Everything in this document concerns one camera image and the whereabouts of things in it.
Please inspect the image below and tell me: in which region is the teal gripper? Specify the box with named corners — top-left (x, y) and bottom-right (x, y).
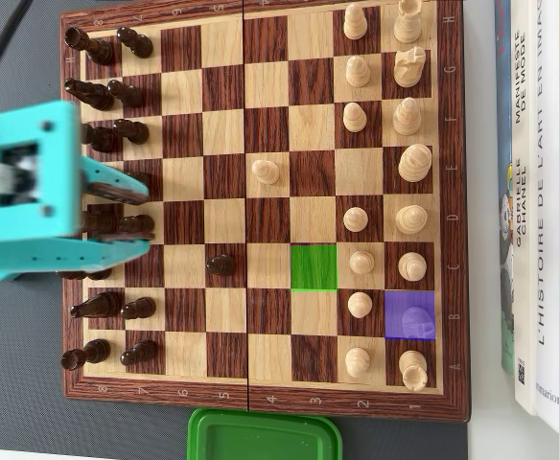
top-left (0, 153), bottom-right (152, 285)

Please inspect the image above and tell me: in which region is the white chess knight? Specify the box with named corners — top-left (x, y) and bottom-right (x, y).
top-left (400, 306), bottom-right (434, 339)
top-left (392, 45), bottom-right (428, 88)

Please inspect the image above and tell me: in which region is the black chess pawn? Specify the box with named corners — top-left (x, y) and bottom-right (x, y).
top-left (118, 214), bottom-right (155, 236)
top-left (119, 296), bottom-right (158, 321)
top-left (119, 339), bottom-right (159, 368)
top-left (115, 26), bottom-right (154, 59)
top-left (113, 118), bottom-right (150, 145)
top-left (205, 253), bottom-right (236, 278)
top-left (105, 79), bottom-right (145, 109)

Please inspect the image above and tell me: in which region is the black chess bishop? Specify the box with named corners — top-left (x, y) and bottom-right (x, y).
top-left (56, 267), bottom-right (113, 282)
top-left (78, 122), bottom-right (127, 154)

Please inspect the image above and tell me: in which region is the black chess knight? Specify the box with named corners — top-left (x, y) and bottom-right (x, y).
top-left (69, 290), bottom-right (126, 320)
top-left (62, 78), bottom-right (116, 111)

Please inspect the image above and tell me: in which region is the black chess rook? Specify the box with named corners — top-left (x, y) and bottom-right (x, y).
top-left (63, 26), bottom-right (117, 66)
top-left (61, 338), bottom-right (112, 371)

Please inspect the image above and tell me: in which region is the white chess pawn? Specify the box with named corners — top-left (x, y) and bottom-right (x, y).
top-left (344, 347), bottom-right (372, 378)
top-left (342, 102), bottom-right (369, 134)
top-left (343, 2), bottom-right (369, 41)
top-left (343, 206), bottom-right (370, 234)
top-left (349, 249), bottom-right (376, 276)
top-left (344, 55), bottom-right (372, 88)
top-left (251, 158), bottom-right (281, 186)
top-left (347, 290), bottom-right (374, 320)

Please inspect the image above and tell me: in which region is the white chess queen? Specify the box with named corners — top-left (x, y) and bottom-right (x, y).
top-left (394, 204), bottom-right (429, 235)

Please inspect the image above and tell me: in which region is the white chess rook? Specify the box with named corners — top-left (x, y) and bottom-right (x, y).
top-left (392, 0), bottom-right (425, 44)
top-left (397, 349), bottom-right (429, 393)

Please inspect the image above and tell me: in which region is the dark grey table mat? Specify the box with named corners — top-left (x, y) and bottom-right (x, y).
top-left (0, 0), bottom-right (470, 460)

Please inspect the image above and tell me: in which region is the wooden chessboard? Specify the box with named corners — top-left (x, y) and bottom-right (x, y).
top-left (59, 0), bottom-right (472, 423)

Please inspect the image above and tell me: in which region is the green plastic lid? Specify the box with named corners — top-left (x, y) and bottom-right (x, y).
top-left (186, 405), bottom-right (343, 460)

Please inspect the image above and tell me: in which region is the thin panda picture book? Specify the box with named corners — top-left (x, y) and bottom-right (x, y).
top-left (494, 0), bottom-right (519, 376)

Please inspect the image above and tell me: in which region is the white art history book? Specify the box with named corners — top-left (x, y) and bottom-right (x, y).
top-left (532, 0), bottom-right (559, 441)

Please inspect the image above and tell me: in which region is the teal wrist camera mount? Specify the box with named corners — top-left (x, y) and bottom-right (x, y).
top-left (0, 99), bottom-right (80, 248)

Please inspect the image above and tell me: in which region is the black camera cable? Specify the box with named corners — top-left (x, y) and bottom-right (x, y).
top-left (0, 0), bottom-right (35, 109)

